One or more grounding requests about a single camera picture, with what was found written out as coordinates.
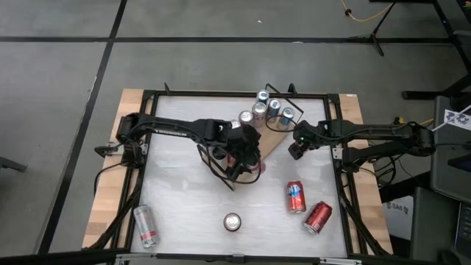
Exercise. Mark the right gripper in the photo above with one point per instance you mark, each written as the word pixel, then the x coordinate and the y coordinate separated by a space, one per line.
pixel 307 132

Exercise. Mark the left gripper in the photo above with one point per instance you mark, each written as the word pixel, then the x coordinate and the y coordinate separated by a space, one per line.
pixel 244 145

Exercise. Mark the red black Coca-Cola can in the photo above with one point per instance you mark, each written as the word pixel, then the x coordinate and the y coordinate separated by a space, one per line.
pixel 232 222
pixel 318 217

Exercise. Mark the silver soda can red band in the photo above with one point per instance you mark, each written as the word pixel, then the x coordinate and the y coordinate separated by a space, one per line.
pixel 146 226

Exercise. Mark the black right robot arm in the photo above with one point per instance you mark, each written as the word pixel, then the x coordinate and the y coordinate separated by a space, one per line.
pixel 375 130

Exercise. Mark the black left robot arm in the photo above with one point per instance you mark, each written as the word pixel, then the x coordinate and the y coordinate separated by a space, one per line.
pixel 176 130

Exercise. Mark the wooden tray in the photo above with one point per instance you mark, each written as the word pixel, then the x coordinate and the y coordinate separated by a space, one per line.
pixel 272 141

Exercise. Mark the white table cover sheet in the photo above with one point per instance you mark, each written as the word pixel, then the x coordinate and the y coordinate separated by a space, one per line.
pixel 176 202

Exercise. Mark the white printed box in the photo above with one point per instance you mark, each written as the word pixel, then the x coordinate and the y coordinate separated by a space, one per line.
pixel 397 221

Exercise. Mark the black tripod stand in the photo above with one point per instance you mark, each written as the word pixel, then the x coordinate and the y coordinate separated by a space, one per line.
pixel 373 37

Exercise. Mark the dark grey cabinet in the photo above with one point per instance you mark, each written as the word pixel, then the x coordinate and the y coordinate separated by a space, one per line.
pixel 430 228

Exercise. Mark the white paper tag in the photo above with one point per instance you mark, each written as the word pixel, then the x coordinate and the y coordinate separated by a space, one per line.
pixel 456 119

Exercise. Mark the black horizontal beam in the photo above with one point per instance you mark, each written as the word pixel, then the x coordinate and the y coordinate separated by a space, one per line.
pixel 55 258

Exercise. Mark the black furniture foot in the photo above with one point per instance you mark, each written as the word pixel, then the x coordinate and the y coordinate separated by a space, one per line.
pixel 11 163

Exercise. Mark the silver frame bracket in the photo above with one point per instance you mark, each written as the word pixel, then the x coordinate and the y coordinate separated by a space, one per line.
pixel 336 153
pixel 144 148

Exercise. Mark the black aluminium table frame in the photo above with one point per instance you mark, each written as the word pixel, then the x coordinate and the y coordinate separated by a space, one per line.
pixel 221 93

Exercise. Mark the thin black metal frame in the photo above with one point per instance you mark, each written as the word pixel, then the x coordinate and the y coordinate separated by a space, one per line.
pixel 167 88

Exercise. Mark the aluminium front rail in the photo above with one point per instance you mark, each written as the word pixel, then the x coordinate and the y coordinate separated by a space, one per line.
pixel 147 258

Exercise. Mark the black desk frame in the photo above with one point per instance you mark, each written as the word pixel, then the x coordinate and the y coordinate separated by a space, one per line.
pixel 423 95

